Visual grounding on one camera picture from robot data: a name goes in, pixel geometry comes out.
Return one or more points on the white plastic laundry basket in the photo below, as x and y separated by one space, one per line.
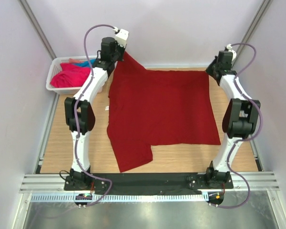
56 68

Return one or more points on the white slotted cable duct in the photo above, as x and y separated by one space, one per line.
88 198

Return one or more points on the aluminium frame rail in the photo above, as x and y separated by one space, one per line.
53 182

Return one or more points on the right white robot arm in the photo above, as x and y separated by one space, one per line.
239 121

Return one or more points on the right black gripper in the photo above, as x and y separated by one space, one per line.
209 68

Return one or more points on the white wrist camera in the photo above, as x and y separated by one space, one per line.
121 36
229 48

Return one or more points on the crimson shirt in basket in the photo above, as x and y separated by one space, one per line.
70 76

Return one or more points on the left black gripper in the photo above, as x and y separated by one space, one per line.
122 49

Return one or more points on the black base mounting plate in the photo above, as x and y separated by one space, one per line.
147 184

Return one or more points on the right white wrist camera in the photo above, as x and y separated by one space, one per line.
229 48

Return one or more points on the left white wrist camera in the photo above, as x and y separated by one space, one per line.
121 36

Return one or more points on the dark red t-shirt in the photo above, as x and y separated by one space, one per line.
153 108

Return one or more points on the blue shirt in basket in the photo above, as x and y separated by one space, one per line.
85 63

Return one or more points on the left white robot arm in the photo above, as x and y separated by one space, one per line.
79 114

